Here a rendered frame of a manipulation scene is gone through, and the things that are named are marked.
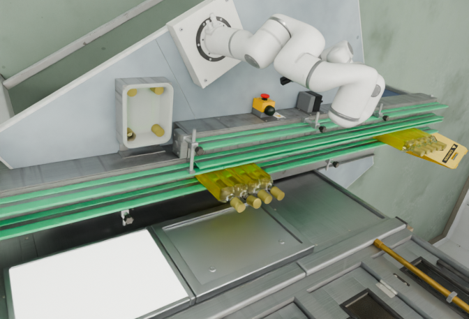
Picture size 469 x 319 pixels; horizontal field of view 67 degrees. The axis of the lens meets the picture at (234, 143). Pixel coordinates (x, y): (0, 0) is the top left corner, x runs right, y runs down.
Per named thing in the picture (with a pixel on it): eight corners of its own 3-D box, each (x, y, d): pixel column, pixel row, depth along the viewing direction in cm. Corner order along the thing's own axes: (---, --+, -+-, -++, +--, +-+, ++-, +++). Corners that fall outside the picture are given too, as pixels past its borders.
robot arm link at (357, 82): (299, 98, 95) (345, 123, 88) (317, 49, 89) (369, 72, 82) (322, 95, 106) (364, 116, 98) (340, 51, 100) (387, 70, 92)
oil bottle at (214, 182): (193, 176, 137) (222, 206, 121) (195, 163, 134) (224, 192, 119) (206, 174, 140) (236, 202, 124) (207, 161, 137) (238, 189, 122)
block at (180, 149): (170, 151, 134) (178, 160, 129) (172, 128, 130) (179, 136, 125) (179, 150, 136) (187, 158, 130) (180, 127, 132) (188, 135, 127)
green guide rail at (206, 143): (190, 141, 128) (201, 151, 122) (191, 139, 128) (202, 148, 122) (435, 102, 224) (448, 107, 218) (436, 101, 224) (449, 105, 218)
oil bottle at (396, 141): (371, 137, 199) (418, 159, 178) (374, 128, 196) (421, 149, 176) (377, 135, 202) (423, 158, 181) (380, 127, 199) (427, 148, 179)
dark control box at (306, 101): (295, 107, 172) (307, 112, 166) (299, 91, 169) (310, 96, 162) (307, 105, 176) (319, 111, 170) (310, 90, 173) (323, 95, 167)
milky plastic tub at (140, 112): (116, 139, 126) (123, 149, 119) (114, 77, 116) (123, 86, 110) (161, 132, 135) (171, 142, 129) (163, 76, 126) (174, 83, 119)
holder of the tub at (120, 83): (116, 151, 128) (123, 161, 123) (114, 78, 117) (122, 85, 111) (160, 144, 138) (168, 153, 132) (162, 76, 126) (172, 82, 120)
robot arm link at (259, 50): (221, 46, 110) (252, 53, 98) (248, 16, 111) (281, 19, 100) (236, 68, 116) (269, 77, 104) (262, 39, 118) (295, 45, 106)
